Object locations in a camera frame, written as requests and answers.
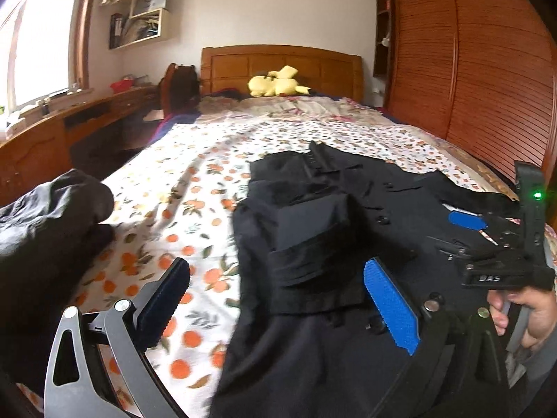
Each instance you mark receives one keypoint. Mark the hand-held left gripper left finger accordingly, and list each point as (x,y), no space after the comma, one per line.
(172,289)

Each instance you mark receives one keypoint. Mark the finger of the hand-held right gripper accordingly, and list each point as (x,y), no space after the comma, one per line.
(463,220)
(450,247)

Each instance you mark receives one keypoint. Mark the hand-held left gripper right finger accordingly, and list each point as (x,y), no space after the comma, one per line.
(391,309)

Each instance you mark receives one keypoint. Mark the black garment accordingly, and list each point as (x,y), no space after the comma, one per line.
(304,357)

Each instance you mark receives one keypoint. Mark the person's right forearm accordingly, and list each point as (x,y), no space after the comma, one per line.
(539,365)

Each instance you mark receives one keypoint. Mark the dark grey clothes pile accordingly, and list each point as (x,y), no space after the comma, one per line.
(43,235)

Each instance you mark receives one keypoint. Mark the person's right hand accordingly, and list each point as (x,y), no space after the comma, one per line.
(541,313)

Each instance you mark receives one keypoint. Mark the orange print bed sheet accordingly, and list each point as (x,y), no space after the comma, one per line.
(174,191)

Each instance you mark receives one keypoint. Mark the wooden slatted wardrobe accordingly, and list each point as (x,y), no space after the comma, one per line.
(478,74)

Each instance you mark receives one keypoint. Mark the wooden desk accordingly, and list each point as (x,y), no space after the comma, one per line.
(39,148)

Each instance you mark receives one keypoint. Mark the floral quilt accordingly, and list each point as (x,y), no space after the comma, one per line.
(304,106)

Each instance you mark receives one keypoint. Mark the dark backpack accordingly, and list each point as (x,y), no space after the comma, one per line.
(176,89)

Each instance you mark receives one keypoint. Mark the narrow open wooden shelf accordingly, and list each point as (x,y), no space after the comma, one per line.
(382,30)

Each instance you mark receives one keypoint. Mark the red bowl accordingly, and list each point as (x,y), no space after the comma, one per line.
(122,86)

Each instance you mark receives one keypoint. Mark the yellow plush toy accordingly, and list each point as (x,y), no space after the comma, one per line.
(274,82)

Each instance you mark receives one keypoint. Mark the wooden bed headboard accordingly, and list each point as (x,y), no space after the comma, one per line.
(235,65)

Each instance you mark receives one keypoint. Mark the dark binder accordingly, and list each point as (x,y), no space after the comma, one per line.
(115,30)

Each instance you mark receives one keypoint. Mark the wooden framed window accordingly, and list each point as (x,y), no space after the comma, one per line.
(43,43)

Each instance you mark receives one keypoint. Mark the white wall shelf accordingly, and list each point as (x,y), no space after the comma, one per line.
(148,21)

